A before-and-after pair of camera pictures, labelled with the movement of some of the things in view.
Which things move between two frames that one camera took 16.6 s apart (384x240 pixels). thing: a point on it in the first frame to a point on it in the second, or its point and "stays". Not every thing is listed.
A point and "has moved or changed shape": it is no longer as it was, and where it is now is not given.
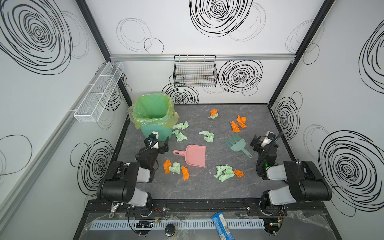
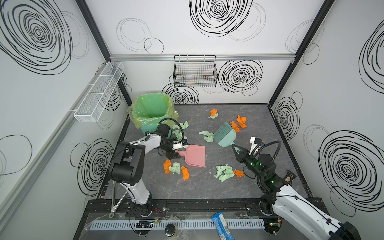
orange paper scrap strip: (235, 128) stays
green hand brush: (236, 143) has moved or changed shape
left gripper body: (159, 144) to (173, 150)
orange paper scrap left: (167, 164) stays
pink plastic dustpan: (194, 155) stays
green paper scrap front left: (175, 167) stays
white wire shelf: (91, 106) stays
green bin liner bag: (152, 109) stays
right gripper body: (259, 144) to (241, 155)
